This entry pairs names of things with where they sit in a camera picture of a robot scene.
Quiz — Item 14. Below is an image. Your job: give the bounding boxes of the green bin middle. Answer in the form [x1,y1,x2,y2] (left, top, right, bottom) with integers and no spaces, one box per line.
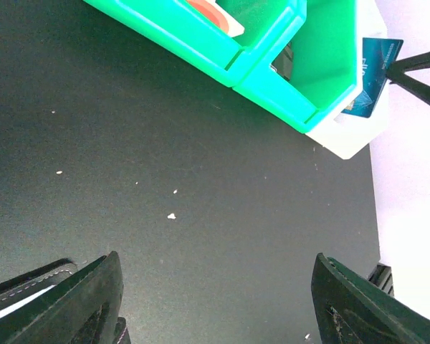
[234,1,357,133]

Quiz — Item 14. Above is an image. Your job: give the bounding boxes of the black leather card holder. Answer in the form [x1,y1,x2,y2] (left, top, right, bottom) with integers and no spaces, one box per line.
[0,258,132,344]

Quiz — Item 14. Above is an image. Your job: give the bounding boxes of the black vip card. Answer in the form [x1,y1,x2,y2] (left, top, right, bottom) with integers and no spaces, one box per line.
[271,42,294,81]

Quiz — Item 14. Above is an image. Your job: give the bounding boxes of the green bin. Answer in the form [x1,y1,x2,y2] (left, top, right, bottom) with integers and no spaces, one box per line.
[234,1,357,133]
[88,1,307,87]

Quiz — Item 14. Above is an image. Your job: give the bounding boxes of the white bin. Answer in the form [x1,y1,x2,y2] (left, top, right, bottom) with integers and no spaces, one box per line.
[306,1,388,160]

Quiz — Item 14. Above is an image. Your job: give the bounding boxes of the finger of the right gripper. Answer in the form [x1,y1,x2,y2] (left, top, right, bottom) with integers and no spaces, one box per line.
[385,46,430,115]

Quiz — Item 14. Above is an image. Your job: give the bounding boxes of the green bin left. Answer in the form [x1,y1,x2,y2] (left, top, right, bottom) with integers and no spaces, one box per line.
[88,1,307,87]

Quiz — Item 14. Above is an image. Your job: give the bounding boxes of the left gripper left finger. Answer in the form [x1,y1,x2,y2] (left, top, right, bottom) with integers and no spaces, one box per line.
[0,250,125,344]

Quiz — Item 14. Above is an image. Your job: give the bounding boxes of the blue card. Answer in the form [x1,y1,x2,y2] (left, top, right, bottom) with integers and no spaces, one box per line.
[343,37,403,118]

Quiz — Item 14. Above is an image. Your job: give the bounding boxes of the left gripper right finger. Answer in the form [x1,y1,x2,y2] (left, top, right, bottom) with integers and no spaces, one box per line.
[311,253,430,343]

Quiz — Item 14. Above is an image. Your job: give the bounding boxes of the red white card stack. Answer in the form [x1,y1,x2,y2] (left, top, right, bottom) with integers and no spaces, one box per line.
[187,0,244,37]

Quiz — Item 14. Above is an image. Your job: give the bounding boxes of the black aluminium frame rail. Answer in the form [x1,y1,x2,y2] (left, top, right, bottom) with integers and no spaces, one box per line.
[368,264,394,297]

